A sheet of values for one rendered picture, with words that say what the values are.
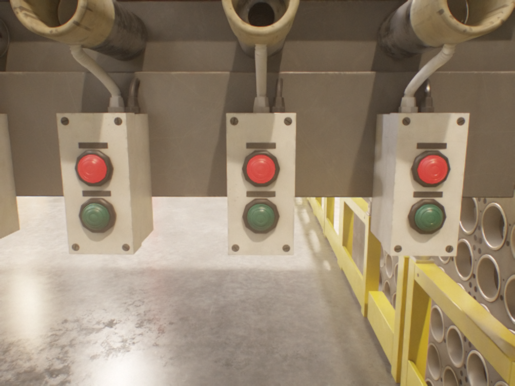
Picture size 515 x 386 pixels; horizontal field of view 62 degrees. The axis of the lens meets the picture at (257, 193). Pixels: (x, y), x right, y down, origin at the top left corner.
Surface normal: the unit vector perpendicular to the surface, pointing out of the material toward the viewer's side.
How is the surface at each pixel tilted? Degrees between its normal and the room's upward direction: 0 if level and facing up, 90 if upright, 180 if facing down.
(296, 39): 90
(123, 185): 90
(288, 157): 90
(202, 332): 0
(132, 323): 0
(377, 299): 0
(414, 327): 90
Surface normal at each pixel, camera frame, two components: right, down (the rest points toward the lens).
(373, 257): -0.01, 0.19
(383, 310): 0.00, -0.98
